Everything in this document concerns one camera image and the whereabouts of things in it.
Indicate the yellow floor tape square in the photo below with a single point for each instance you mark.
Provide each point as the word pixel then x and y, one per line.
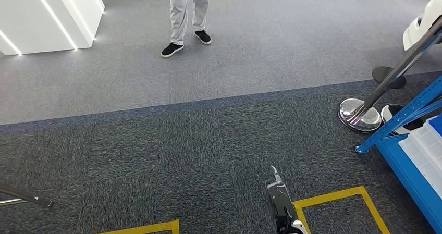
pixel 328 197

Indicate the white plinth with light strips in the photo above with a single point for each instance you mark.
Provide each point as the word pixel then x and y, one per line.
pixel 34 18

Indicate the white translucent plastic bin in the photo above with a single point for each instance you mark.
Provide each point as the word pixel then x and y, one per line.
pixel 421 149

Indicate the stainless steel table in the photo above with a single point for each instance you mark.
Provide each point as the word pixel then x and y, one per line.
pixel 31 198

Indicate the white car with red stripe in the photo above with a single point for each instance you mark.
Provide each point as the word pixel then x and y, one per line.
pixel 418 32

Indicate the person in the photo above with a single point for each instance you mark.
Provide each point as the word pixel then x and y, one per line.
pixel 179 11

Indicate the chrome base stanchion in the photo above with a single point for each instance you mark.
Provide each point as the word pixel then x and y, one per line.
pixel 359 118

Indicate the blue metal shelf rack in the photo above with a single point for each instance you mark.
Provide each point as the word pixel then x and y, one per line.
pixel 393 160

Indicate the blue plastic bin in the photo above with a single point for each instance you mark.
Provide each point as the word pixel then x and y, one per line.
pixel 435 123

